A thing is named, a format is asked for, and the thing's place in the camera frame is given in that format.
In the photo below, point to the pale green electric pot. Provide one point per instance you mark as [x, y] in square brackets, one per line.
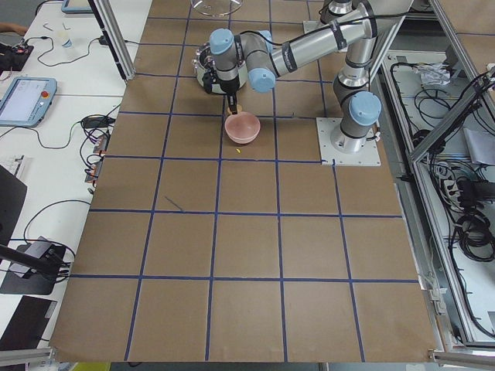
[205, 70]

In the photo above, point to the black camera stand base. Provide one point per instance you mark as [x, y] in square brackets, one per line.
[34, 268]

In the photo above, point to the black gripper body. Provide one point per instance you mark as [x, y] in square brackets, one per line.
[229, 86]

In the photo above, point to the glass pot lid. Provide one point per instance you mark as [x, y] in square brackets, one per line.
[216, 8]

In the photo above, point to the aluminium frame rail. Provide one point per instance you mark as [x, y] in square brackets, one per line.
[439, 75]

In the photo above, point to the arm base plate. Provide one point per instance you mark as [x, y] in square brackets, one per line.
[310, 25]
[337, 149]

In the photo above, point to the black monitor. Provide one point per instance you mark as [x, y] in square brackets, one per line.
[12, 197]

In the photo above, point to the aluminium frame post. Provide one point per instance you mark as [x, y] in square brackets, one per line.
[108, 24]

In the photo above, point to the paper cup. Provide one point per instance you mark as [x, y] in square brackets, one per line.
[64, 38]

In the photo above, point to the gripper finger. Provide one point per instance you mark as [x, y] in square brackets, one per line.
[232, 101]

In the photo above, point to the pink bowl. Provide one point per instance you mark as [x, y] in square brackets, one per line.
[242, 128]

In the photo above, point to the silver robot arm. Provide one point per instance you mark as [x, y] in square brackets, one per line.
[350, 25]
[333, 9]

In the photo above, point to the black laptop power brick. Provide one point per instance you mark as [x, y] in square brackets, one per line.
[97, 121]

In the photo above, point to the brown egg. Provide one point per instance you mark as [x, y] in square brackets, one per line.
[236, 111]

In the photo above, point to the blue teach pendant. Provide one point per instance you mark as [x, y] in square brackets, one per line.
[26, 101]
[76, 7]

